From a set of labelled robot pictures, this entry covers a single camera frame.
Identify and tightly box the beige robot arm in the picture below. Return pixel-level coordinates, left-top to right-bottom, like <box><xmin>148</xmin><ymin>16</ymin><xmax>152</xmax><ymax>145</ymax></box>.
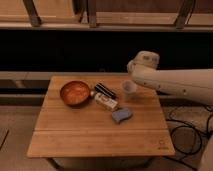
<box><xmin>127</xmin><ymin>51</ymin><xmax>213</xmax><ymax>171</ymax></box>

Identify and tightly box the translucent plastic cup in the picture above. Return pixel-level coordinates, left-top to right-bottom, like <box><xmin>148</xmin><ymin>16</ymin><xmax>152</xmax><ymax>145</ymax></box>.
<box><xmin>121</xmin><ymin>80</ymin><xmax>137</xmax><ymax>101</ymax></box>

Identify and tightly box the orange ceramic bowl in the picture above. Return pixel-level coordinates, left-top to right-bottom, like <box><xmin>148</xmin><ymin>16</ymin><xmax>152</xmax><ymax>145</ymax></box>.
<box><xmin>60</xmin><ymin>81</ymin><xmax>90</xmax><ymax>106</ymax></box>

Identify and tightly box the black rectangular bar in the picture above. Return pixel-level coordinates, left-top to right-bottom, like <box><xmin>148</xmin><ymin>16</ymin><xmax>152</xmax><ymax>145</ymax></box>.
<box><xmin>95</xmin><ymin>83</ymin><xmax>116</xmax><ymax>99</ymax></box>

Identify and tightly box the white small carton box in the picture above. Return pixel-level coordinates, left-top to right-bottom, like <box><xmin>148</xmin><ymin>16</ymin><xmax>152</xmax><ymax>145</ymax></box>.
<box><xmin>94</xmin><ymin>93</ymin><xmax>118</xmax><ymax>111</ymax></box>

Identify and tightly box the blue sponge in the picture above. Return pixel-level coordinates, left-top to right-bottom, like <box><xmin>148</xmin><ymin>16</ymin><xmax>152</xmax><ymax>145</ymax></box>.
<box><xmin>112</xmin><ymin>108</ymin><xmax>133</xmax><ymax>123</ymax></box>

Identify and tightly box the wooden table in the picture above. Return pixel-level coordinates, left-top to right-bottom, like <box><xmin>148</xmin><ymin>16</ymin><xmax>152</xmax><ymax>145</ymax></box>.
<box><xmin>27</xmin><ymin>75</ymin><xmax>175</xmax><ymax>158</ymax></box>

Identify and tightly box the black floor cable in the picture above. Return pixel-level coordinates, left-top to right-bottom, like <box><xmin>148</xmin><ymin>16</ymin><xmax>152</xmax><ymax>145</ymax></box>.
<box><xmin>164</xmin><ymin>64</ymin><xmax>213</xmax><ymax>168</ymax></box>

